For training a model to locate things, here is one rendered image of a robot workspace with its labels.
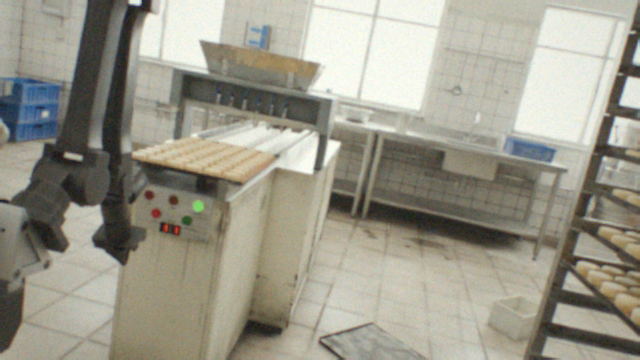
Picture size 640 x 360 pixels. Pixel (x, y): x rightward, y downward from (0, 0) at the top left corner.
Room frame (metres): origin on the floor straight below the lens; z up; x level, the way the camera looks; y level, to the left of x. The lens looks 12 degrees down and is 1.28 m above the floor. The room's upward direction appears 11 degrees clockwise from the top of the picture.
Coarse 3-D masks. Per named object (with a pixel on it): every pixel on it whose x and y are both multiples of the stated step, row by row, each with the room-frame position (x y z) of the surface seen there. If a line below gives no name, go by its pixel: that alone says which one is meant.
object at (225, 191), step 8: (296, 136) 2.87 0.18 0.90; (304, 136) 3.04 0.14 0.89; (288, 144) 2.51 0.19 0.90; (296, 144) 2.77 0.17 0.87; (272, 152) 2.20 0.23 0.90; (280, 152) 2.30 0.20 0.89; (280, 160) 2.35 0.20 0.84; (256, 176) 1.86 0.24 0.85; (224, 184) 1.47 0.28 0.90; (232, 184) 1.54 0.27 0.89; (224, 192) 1.48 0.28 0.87; (232, 192) 1.55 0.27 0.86; (216, 200) 1.48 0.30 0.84; (224, 200) 1.48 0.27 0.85
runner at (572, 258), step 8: (560, 256) 1.16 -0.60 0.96; (568, 256) 1.16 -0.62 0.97; (576, 256) 1.16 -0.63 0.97; (584, 256) 1.16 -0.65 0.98; (560, 264) 1.15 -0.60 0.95; (600, 264) 1.16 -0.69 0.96; (608, 264) 1.16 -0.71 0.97; (616, 264) 1.16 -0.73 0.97; (624, 264) 1.16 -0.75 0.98; (624, 272) 1.16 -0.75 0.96
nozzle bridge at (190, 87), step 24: (192, 72) 2.23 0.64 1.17; (192, 96) 2.32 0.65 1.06; (240, 96) 2.30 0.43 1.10; (264, 96) 2.29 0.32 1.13; (312, 96) 2.19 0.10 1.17; (336, 96) 2.51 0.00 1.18; (192, 120) 2.46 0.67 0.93; (264, 120) 2.24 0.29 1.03; (288, 120) 2.24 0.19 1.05; (312, 120) 2.27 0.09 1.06
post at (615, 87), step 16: (624, 32) 1.18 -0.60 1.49; (624, 48) 1.17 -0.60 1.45; (608, 80) 1.19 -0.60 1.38; (624, 80) 1.17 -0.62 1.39; (608, 96) 1.17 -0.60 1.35; (608, 128) 1.17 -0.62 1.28; (592, 144) 1.17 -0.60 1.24; (592, 160) 1.17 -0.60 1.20; (592, 176) 1.17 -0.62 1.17; (576, 192) 1.18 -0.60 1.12; (576, 208) 1.17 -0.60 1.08; (560, 240) 1.19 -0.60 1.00; (576, 240) 1.17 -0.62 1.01; (560, 272) 1.17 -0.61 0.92; (544, 304) 1.17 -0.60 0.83; (544, 336) 1.17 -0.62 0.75; (528, 352) 1.18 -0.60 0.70
